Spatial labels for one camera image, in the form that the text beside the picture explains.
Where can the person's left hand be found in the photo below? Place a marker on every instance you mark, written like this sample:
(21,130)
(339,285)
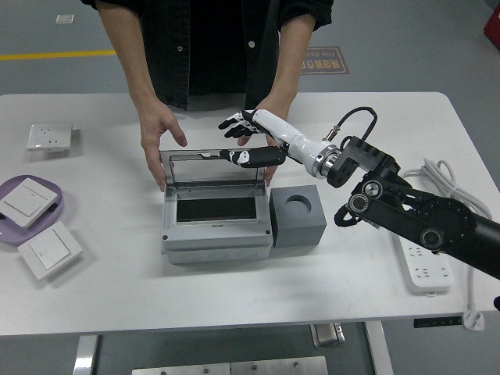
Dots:
(277,107)

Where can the black table control panel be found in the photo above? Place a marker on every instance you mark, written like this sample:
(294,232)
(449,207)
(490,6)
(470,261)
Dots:
(437,322)

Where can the white power strip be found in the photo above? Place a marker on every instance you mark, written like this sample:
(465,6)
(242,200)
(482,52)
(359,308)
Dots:
(426,273)

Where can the metal base plate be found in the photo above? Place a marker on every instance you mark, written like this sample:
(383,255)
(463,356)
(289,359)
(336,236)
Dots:
(230,367)

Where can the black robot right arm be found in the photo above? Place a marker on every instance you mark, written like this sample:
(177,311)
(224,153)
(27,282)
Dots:
(410,222)

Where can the white wall socket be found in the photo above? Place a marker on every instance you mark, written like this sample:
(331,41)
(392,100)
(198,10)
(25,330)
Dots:
(48,136)

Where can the grey table bracket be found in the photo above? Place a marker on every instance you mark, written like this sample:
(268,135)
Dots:
(328,335)

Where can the person's right forearm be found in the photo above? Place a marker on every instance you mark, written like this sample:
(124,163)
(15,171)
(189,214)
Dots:
(133,58)

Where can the white table leg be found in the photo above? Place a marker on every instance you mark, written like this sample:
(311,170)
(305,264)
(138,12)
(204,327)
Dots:
(378,347)

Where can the white wall switch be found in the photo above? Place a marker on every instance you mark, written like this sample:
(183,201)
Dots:
(48,250)
(27,201)

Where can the small metal floor plate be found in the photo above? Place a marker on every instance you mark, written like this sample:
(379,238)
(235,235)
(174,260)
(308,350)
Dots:
(65,18)

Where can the purple tray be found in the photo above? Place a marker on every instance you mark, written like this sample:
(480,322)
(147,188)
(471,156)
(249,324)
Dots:
(9,236)

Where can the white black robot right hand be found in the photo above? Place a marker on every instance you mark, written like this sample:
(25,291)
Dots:
(297,142)

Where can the grey cube with round hole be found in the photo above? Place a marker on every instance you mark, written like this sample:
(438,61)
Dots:
(297,230)

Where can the grey electrical box clear lid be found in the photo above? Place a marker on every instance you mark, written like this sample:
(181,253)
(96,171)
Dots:
(215,238)

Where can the red object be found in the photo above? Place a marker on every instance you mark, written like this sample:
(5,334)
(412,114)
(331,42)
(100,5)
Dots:
(494,23)

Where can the person's right hand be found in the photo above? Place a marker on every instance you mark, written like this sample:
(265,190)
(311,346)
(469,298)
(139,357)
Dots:
(154,125)

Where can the person's left forearm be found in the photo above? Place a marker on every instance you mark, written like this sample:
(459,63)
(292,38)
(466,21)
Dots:
(289,66)

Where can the person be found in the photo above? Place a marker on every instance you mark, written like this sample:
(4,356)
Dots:
(215,47)

